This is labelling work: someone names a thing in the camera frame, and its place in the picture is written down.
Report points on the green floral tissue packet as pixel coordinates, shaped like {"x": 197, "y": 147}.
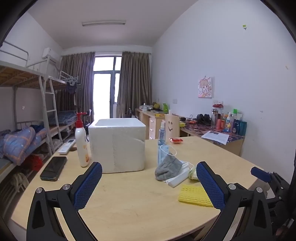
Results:
{"x": 193, "y": 174}

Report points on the patterned cloth desk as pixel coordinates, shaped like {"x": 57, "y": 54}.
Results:
{"x": 228, "y": 141}

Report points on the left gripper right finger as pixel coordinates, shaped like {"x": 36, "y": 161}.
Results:
{"x": 255, "y": 222}

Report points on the red snack packet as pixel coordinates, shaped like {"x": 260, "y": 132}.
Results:
{"x": 176, "y": 140}

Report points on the brown curtain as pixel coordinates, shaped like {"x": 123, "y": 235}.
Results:
{"x": 135, "y": 85}
{"x": 77, "y": 72}

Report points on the white tissue pack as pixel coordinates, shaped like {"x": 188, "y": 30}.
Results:
{"x": 181, "y": 176}

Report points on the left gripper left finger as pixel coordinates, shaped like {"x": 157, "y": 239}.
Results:
{"x": 43, "y": 222}

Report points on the white lotion pump bottle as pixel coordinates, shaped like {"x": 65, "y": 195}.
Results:
{"x": 81, "y": 142}

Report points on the blue spray bottle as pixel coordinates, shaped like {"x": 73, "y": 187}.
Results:
{"x": 161, "y": 141}

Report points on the clear red-lid bottle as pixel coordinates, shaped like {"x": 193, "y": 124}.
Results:
{"x": 217, "y": 109}

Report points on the white air conditioner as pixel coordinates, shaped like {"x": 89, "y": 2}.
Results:
{"x": 49, "y": 53}

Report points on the ceiling tube light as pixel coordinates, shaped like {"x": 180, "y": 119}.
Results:
{"x": 103, "y": 23}

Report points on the anime girl wall picture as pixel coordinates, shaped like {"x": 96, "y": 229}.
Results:
{"x": 205, "y": 87}

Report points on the blue plaid quilt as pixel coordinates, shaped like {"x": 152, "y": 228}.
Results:
{"x": 18, "y": 145}

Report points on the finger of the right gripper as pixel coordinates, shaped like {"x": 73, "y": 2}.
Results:
{"x": 261, "y": 174}

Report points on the metal bunk bed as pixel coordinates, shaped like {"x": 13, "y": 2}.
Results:
{"x": 28, "y": 97}

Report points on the grey sock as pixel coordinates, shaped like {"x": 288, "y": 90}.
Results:
{"x": 168, "y": 168}

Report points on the yellow foam fruit net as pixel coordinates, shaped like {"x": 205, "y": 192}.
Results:
{"x": 195, "y": 195}

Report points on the left brown curtain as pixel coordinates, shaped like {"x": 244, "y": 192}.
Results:
{"x": 77, "y": 72}

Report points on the white remote control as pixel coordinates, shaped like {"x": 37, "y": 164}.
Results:
{"x": 66, "y": 147}

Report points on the black smartphone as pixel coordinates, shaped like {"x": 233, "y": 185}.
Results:
{"x": 53, "y": 169}

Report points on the right brown curtain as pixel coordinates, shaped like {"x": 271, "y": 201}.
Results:
{"x": 135, "y": 85}

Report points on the white styrofoam box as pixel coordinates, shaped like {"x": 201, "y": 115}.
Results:
{"x": 118, "y": 144}

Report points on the blue face mask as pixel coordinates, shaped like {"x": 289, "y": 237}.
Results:
{"x": 165, "y": 151}

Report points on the wooden smiley chair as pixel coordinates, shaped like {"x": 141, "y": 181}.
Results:
{"x": 172, "y": 126}

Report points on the white paper sheet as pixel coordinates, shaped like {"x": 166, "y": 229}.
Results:
{"x": 216, "y": 137}

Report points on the wooden desk with drawers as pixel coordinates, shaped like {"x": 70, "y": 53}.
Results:
{"x": 152, "y": 122}

